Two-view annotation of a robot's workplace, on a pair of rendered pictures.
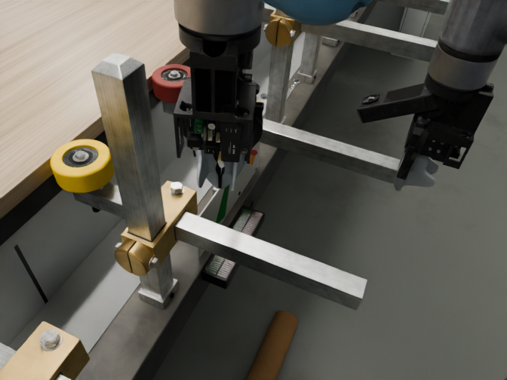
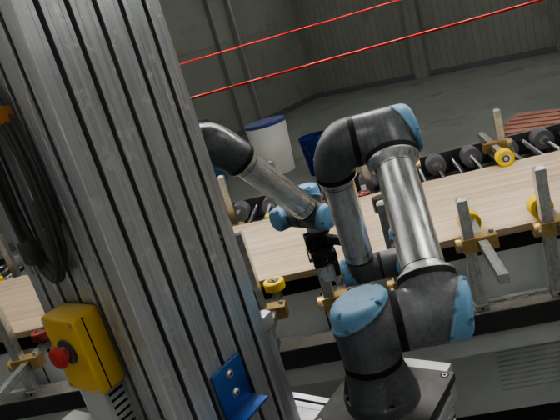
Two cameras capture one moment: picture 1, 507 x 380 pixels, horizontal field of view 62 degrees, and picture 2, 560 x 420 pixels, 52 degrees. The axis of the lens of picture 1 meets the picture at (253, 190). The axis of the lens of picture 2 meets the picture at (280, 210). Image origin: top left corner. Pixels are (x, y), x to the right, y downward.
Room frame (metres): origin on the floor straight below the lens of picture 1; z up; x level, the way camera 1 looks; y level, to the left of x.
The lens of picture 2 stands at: (-0.02, -1.68, 1.77)
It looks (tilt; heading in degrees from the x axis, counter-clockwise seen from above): 17 degrees down; 81
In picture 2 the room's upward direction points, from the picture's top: 16 degrees counter-clockwise
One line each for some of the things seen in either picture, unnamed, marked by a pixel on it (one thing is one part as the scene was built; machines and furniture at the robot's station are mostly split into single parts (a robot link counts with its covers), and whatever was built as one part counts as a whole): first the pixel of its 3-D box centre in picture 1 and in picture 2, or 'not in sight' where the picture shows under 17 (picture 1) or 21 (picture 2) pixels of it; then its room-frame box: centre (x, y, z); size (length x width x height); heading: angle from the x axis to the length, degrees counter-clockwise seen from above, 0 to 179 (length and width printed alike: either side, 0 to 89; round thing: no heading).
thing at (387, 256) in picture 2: not in sight; (402, 260); (0.47, -0.34, 1.12); 0.11 x 0.11 x 0.08; 72
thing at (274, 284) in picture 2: not in sight; (277, 292); (0.20, 0.33, 0.85); 0.08 x 0.08 x 0.11
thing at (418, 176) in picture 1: (416, 177); not in sight; (0.50, -0.25, 0.86); 0.06 x 0.03 x 0.09; 70
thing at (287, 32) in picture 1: (289, 21); (476, 242); (0.84, -0.04, 0.94); 0.13 x 0.06 x 0.05; 160
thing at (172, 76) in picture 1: (176, 99); not in sight; (0.67, 0.16, 0.85); 0.08 x 0.08 x 0.11
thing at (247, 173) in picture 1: (233, 188); not in sight; (0.55, 0.04, 0.75); 0.26 x 0.01 x 0.10; 160
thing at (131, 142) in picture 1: (147, 227); (329, 294); (0.35, 0.13, 0.86); 0.03 x 0.03 x 0.48; 70
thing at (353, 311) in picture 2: not in sight; (367, 325); (0.23, -0.72, 1.20); 0.13 x 0.12 x 0.14; 162
